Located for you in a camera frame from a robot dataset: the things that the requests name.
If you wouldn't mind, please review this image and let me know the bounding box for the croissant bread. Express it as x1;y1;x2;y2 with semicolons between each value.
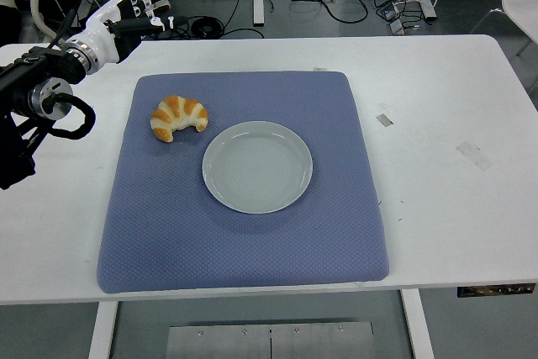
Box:
150;95;209;143

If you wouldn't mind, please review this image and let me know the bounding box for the white office chair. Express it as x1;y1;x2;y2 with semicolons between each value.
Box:
0;0;66;44

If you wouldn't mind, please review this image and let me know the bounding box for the blue quilted mat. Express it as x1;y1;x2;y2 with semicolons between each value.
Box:
95;71;389;294

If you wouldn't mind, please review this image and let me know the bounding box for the white table leg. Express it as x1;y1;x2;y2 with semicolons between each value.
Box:
399;288;435;359
87;300;119;359

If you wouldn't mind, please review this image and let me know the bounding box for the large clear tape piece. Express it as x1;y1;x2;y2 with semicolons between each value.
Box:
455;140;493;172

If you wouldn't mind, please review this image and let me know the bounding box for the black table control panel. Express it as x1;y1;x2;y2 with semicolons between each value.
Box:
456;282;536;298

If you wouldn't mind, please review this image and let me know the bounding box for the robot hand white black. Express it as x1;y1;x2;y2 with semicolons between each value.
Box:
82;0;176;65

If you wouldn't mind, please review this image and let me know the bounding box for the grey round plate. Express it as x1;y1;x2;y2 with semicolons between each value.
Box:
202;120;314;214

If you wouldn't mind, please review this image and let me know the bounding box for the grey metal plate with screws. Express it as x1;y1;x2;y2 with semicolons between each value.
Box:
166;320;375;359

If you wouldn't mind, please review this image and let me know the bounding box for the coiled black cable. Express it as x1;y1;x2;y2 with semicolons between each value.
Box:
191;16;224;40

